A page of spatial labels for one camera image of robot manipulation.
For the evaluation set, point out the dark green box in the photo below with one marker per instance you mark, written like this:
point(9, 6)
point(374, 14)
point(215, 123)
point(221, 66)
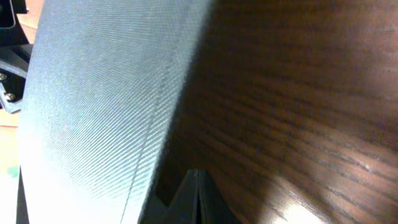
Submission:
point(104, 81)

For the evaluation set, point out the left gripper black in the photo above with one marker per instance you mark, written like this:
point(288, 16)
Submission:
point(15, 55)

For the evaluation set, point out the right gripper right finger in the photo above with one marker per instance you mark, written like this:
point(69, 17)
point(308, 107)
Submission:
point(212, 209)

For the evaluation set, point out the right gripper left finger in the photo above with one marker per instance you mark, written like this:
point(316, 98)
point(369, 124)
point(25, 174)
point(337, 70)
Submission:
point(183, 208)

